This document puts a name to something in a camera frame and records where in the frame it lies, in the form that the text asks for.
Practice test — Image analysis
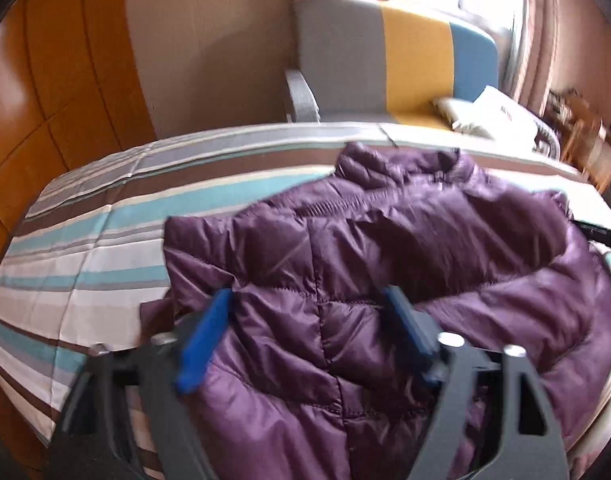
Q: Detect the cluttered desk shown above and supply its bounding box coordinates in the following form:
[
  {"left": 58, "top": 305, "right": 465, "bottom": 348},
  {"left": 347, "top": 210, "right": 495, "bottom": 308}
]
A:
[{"left": 545, "top": 89, "right": 586, "bottom": 122}]

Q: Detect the wooden wardrobe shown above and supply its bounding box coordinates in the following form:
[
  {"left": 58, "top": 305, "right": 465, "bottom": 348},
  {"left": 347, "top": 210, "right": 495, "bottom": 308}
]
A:
[{"left": 0, "top": 0, "right": 158, "bottom": 241}]

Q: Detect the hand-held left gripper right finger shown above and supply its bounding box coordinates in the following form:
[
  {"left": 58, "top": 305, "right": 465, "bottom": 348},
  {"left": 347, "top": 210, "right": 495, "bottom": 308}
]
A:
[{"left": 383, "top": 285, "right": 571, "bottom": 480}]

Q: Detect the white printed pillow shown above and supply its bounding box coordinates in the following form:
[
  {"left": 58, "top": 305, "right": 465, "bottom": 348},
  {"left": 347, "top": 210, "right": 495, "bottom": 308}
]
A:
[{"left": 473, "top": 85, "right": 539, "bottom": 140}]

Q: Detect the plain white pillow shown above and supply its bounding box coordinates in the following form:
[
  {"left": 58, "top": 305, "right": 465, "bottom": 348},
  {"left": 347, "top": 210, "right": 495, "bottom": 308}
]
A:
[{"left": 432, "top": 96, "right": 481, "bottom": 133}]

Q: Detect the purple puffer jacket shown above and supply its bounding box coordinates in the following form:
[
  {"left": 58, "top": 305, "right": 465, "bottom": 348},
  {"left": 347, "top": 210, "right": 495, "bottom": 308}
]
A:
[{"left": 139, "top": 141, "right": 611, "bottom": 480}]

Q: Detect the rattan chair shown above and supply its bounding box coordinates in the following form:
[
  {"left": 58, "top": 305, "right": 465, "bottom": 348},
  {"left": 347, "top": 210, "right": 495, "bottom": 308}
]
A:
[{"left": 565, "top": 105, "right": 611, "bottom": 191}]

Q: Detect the grey yellow blue sofa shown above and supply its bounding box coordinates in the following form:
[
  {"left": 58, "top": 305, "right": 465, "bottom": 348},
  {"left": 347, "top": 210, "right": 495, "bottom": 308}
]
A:
[{"left": 284, "top": 0, "right": 559, "bottom": 153}]

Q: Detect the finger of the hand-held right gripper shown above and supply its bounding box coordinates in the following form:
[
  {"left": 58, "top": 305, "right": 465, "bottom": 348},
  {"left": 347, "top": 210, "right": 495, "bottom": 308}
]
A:
[{"left": 575, "top": 217, "right": 611, "bottom": 256}]

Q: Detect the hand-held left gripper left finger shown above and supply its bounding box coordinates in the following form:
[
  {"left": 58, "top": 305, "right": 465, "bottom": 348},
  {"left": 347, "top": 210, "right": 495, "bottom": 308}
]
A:
[{"left": 50, "top": 287, "right": 236, "bottom": 480}]

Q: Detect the striped bed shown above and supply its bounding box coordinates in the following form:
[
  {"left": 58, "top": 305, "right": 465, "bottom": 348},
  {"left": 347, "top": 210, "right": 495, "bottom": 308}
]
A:
[{"left": 0, "top": 121, "right": 611, "bottom": 480}]

